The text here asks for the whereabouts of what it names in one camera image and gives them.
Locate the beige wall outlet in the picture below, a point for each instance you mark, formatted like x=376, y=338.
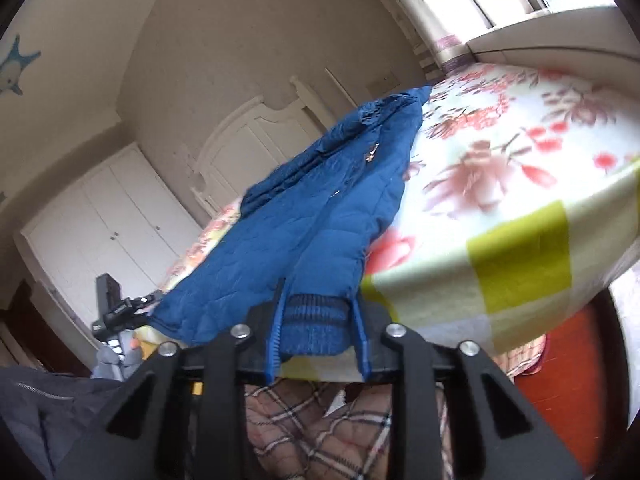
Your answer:
x=384, y=82

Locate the blue quilted jacket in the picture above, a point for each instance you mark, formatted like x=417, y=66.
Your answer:
x=300, y=240

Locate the white window sill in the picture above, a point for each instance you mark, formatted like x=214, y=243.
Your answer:
x=550, y=35

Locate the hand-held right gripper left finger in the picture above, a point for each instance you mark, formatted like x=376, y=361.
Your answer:
x=276, y=340

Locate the white bed headboard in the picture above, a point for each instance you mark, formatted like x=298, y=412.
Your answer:
x=260, y=135

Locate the blue wall sticker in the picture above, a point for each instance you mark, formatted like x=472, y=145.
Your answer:
x=12, y=70

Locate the white wardrobe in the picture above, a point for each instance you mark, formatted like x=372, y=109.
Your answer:
x=110, y=230

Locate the grey cloth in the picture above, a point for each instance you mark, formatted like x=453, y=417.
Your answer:
x=117, y=362

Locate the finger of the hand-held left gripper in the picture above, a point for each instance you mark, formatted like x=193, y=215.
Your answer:
x=147, y=300

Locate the dark jacket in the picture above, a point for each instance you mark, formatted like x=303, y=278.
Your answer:
x=45, y=420

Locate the floral bedsheet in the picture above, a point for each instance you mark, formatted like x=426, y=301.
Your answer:
x=500, y=200

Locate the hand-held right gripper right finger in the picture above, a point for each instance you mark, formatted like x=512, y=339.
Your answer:
x=364, y=355

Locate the patterned curtain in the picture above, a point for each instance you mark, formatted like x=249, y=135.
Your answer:
x=425, y=5

